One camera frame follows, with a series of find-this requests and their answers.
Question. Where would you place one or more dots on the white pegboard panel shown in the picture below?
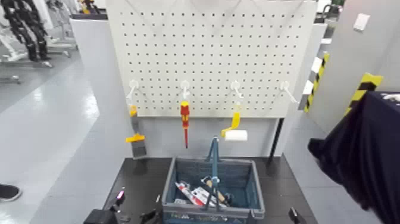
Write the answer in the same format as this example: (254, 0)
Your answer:
(212, 47)

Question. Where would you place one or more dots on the black stand leg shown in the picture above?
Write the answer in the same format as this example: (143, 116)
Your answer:
(276, 137)

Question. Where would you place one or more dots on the red and white tool package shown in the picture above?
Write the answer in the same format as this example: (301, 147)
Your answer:
(200, 195)

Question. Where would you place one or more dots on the black humanoid robot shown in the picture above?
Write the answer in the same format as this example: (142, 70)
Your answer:
(28, 28)

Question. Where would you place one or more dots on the white pegboard hook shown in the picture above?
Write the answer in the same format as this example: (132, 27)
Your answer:
(235, 85)
(284, 85)
(185, 85)
(133, 84)

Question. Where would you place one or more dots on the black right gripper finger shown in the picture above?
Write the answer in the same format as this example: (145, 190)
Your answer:
(293, 215)
(251, 218)

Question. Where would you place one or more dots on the yellow paint roller, white sleeve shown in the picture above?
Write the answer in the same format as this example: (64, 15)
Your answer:
(236, 135)

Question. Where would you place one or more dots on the white wall switch plate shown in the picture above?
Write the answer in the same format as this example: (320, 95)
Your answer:
(362, 22)

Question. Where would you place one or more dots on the navy blue garment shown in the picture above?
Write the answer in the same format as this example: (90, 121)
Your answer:
(365, 150)

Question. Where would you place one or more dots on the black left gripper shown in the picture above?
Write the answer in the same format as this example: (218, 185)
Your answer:
(100, 217)

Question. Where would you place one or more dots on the black round floor object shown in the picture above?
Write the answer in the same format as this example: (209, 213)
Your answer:
(7, 192)

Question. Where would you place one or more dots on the red screwdriver with yellow collar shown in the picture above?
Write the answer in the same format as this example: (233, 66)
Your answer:
(185, 114)

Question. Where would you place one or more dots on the blue and grey plastic crate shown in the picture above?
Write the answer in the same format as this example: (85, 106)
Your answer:
(237, 175)

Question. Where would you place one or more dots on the yellow black hazard striped post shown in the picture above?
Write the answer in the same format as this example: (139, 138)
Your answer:
(362, 89)
(317, 81)

